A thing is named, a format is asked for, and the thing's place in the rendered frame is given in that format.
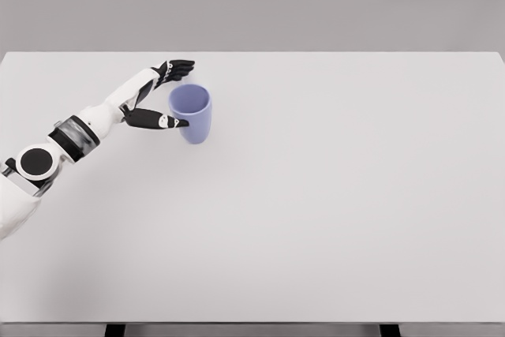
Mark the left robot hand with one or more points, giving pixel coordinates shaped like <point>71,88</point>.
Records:
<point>134,88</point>

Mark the lavender blue cup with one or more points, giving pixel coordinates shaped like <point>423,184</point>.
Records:
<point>197,116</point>

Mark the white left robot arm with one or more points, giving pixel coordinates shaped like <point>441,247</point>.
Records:
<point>37,161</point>

